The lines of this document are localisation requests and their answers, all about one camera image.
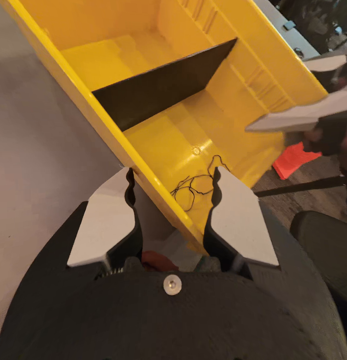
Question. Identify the white side table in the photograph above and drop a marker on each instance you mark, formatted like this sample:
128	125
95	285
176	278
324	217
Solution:
280	25

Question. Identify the black office chair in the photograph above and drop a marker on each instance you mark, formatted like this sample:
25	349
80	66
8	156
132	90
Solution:
325	247

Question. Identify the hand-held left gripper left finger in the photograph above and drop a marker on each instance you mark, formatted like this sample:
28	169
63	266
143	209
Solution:
105	225

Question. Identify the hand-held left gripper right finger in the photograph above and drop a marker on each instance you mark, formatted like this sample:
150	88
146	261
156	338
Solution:
241	225

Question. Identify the black bin divider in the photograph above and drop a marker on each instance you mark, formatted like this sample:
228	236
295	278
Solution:
162	90

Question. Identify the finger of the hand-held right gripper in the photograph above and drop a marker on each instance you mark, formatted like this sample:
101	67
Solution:
325	63
297	118

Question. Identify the orange traffic cone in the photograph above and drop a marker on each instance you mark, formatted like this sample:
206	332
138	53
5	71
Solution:
294	160

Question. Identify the black thread tangle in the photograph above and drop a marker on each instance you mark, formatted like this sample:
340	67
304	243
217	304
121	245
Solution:
190	177

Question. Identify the yellow plastic bin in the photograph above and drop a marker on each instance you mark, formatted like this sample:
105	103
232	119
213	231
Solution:
105	62

